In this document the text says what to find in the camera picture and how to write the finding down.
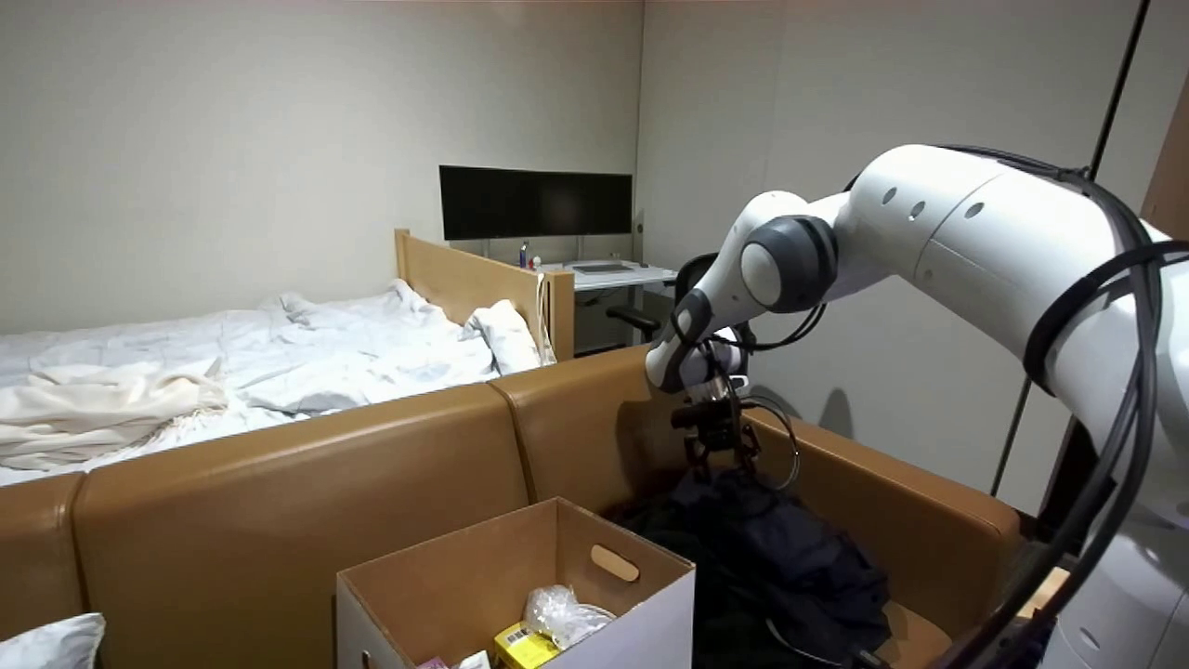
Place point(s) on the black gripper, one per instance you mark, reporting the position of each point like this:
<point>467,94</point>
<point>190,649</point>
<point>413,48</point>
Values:
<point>715,423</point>

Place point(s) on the black cloth with white stripes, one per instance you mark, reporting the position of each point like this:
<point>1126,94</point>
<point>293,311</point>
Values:
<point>782,558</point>

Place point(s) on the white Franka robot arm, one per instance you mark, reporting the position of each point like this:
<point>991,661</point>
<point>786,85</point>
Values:
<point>968,235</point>

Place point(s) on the open cardboard box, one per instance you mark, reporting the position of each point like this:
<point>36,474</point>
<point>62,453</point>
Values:
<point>497,571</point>

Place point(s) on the small yellow box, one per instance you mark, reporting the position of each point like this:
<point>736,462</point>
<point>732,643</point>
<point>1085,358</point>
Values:
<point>527,649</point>

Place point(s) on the black office chair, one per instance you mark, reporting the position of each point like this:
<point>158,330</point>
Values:
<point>694,278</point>

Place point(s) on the clear plastic bag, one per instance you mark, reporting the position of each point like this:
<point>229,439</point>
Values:
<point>568,609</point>

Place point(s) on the white desk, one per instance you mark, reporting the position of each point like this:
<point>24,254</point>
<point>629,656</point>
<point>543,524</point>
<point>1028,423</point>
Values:
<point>613,277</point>

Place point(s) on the small bottle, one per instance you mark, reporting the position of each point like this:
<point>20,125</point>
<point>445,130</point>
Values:
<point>527,254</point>

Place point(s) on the light wooden bed headboard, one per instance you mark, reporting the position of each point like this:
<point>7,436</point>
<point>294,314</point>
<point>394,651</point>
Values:
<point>460,278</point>

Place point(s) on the black flat screen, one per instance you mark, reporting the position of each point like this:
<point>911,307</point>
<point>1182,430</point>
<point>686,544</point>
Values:
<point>533,203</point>

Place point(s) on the light wooden stool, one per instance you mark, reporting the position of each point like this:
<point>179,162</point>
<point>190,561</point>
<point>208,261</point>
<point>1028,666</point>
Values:
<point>1047,588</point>

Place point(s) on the white rumpled bedding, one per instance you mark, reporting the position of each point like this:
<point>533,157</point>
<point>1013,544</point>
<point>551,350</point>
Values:
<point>247,358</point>

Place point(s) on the brown wooden panel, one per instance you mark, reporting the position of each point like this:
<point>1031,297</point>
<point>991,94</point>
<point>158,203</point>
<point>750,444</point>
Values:
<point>1173,173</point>

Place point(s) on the thin black pole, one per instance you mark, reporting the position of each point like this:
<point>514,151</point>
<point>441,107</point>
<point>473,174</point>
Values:
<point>1119,85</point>

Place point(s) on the white pillow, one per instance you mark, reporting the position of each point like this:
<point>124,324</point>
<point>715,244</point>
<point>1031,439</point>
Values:
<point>50,639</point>

